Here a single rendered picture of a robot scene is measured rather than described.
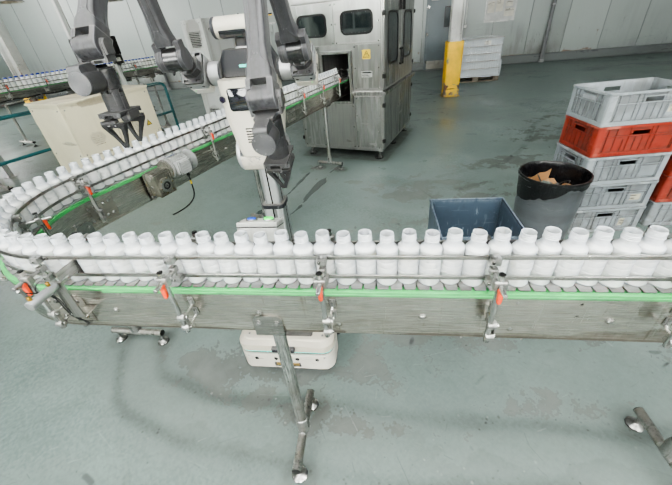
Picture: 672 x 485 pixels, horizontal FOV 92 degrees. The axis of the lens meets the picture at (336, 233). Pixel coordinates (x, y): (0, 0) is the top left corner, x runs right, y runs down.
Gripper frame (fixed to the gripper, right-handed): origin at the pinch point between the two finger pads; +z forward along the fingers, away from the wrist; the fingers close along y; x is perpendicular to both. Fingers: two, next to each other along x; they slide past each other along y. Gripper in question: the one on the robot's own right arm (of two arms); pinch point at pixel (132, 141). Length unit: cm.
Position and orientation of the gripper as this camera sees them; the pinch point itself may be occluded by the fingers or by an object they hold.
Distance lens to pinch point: 117.3
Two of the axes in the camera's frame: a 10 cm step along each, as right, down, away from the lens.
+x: 9.9, -0.1, -1.3
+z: 0.8, 8.4, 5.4
